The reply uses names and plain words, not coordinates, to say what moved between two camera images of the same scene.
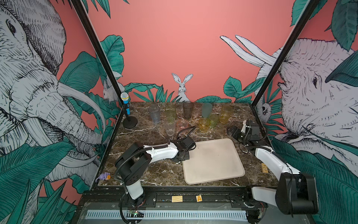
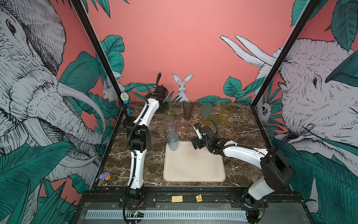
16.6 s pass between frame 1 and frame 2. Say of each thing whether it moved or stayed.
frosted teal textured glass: stayed
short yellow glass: stayed
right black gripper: moved
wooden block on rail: stayed
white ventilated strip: stayed
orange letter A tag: stayed
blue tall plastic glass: moved
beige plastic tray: moved
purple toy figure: stayed
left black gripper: moved
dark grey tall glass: stayed
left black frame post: stayed
